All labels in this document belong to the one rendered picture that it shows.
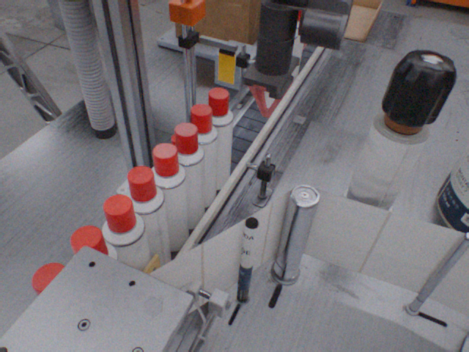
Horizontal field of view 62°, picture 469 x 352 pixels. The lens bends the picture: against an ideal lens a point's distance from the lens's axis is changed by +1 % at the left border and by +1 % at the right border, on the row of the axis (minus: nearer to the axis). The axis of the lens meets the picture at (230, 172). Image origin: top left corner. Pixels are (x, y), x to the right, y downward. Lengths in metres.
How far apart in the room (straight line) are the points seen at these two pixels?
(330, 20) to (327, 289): 0.40
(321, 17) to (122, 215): 0.37
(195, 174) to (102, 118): 0.15
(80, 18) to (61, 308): 0.30
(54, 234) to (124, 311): 0.49
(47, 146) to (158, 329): 0.72
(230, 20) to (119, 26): 0.66
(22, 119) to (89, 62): 2.09
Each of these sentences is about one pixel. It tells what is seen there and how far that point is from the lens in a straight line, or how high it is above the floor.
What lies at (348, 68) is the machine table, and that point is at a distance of 1.29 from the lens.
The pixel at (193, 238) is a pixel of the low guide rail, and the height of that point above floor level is 0.92.
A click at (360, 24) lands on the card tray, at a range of 1.58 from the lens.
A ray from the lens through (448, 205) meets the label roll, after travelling 0.81.
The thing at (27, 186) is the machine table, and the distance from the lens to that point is 0.90.
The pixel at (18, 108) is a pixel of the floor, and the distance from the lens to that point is 2.69.
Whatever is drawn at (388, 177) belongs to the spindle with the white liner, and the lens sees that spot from 0.69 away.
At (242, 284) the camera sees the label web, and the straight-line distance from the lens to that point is 0.57.
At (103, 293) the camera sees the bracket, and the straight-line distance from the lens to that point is 0.34.
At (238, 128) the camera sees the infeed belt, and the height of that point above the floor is 0.88.
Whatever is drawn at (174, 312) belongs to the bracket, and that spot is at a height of 1.14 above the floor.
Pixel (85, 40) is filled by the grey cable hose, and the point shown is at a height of 1.22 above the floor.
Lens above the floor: 1.43
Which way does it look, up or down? 45 degrees down
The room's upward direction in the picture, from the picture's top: 3 degrees clockwise
